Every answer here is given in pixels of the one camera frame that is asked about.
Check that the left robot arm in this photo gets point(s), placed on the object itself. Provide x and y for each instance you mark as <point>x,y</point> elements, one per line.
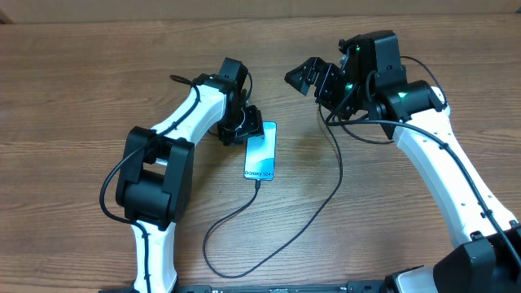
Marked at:
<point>156,171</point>

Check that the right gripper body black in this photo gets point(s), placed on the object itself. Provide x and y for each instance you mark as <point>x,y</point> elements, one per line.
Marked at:
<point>341,96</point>

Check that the Samsung Galaxy smartphone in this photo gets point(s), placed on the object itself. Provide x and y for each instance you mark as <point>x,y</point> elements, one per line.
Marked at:
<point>260,154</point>

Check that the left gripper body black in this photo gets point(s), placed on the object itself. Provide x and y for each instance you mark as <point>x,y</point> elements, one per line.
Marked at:
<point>247,123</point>

